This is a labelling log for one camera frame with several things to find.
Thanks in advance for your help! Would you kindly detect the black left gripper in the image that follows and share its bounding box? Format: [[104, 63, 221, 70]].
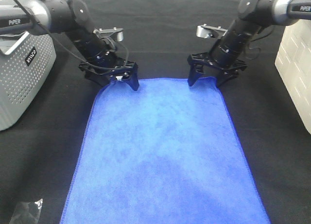
[[78, 52, 139, 91]]

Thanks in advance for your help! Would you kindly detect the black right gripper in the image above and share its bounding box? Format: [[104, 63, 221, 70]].
[[187, 52, 247, 87]]

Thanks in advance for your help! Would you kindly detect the blue microfibre towel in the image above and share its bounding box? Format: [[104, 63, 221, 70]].
[[61, 77, 270, 224]]

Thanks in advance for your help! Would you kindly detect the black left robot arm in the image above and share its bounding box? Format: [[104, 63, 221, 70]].
[[0, 0, 139, 91]]

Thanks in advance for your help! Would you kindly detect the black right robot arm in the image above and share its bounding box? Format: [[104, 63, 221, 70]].
[[188, 0, 311, 86]]

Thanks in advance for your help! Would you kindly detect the cream plastic storage box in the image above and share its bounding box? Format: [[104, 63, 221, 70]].
[[275, 20, 311, 132]]

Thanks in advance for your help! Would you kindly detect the grey perforated plastic basket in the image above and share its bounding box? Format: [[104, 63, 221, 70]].
[[0, 0, 57, 132]]

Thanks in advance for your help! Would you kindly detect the black fabric table cloth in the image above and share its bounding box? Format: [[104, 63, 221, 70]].
[[0, 0, 311, 224]]

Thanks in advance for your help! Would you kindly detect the clear tape strip left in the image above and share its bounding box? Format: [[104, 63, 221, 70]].
[[9, 199, 43, 224]]

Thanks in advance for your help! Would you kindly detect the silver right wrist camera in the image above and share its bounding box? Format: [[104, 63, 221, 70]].
[[196, 24, 227, 39]]

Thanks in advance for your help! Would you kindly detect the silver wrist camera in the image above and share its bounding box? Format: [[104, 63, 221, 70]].
[[93, 27, 124, 42], [196, 24, 227, 39]]

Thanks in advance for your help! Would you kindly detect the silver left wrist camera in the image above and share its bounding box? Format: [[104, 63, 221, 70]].
[[93, 27, 124, 42]]

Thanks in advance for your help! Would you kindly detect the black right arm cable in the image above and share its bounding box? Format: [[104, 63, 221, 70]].
[[244, 24, 275, 61]]

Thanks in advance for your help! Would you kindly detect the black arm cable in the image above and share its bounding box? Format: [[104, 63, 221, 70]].
[[5, 0, 129, 70], [244, 24, 275, 61]]

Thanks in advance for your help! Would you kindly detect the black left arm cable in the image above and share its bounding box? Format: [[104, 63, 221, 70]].
[[5, 0, 129, 70]]

